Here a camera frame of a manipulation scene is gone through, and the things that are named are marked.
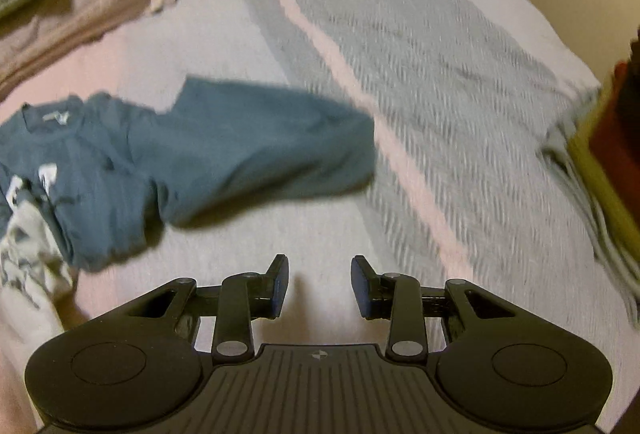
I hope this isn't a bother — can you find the blue and white t-shirt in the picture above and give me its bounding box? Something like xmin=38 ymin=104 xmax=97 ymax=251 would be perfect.
xmin=0 ymin=74 xmax=377 ymax=310

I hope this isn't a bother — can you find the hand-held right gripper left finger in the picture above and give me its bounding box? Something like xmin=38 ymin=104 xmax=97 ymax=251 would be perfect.
xmin=102 ymin=254 xmax=290 ymax=362

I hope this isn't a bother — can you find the yellow folded cloth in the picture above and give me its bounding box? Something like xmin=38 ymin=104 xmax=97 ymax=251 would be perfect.
xmin=569 ymin=74 xmax=640 ymax=265

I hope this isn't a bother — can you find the red folded cloth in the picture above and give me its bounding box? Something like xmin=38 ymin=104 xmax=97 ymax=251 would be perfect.
xmin=589 ymin=59 xmax=640 ymax=220

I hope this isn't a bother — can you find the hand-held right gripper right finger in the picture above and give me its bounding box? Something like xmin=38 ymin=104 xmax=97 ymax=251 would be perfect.
xmin=351 ymin=255 xmax=540 ymax=362

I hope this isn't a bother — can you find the striped grey pink bedspread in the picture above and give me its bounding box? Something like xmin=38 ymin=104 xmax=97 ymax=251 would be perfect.
xmin=0 ymin=0 xmax=640 ymax=434

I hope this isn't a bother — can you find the grey folded cloth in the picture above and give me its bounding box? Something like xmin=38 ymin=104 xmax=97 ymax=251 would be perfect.
xmin=542 ymin=111 xmax=640 ymax=310

